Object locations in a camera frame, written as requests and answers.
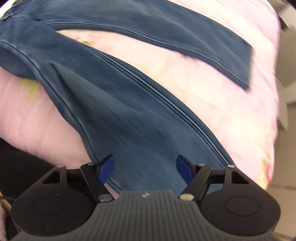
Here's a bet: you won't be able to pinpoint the blue denim jeans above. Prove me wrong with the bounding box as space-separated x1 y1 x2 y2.
1 1 252 195

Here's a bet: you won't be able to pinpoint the pink bed sheet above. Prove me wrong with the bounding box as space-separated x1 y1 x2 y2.
1 1 280 189

